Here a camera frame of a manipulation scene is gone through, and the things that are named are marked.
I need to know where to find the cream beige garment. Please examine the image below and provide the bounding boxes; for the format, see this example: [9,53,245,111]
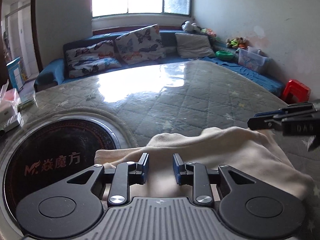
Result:
[94,126,313,200]

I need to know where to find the red plastic stool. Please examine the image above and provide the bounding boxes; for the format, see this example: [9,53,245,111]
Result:
[281,79,311,103]

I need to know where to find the clear plastic storage box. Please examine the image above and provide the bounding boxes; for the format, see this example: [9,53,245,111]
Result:
[238,48,271,74]

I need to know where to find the black induction cooktop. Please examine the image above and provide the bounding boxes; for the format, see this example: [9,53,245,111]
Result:
[3,119,117,221]

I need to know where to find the brown plush toys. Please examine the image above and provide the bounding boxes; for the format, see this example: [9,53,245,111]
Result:
[226,37,249,49]

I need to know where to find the green plastic bowl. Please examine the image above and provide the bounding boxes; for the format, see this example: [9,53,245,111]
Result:
[215,50,234,61]

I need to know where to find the colourful toys on sofa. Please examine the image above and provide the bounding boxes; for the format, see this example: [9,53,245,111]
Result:
[201,28,216,38]

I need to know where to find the flat butterfly pillow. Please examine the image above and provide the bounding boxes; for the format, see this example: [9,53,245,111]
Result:
[65,41,121,79]

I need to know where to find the white tissue box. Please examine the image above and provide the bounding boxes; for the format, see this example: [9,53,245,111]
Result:
[0,80,25,133]

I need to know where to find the grey cushion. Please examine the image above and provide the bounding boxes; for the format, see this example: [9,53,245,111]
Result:
[175,33,215,59]

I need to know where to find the blue corner sofa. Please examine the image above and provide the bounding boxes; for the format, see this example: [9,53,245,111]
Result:
[34,25,284,96]

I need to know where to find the upright butterfly pillow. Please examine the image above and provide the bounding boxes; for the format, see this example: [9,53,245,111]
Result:
[115,24,166,64]

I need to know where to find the panda plush toy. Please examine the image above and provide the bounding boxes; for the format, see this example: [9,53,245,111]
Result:
[181,21,201,33]

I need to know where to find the blue white cabinet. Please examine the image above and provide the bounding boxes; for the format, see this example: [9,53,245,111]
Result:
[7,57,24,92]

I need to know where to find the dark wooden door frame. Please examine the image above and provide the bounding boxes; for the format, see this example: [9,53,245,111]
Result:
[1,0,42,82]

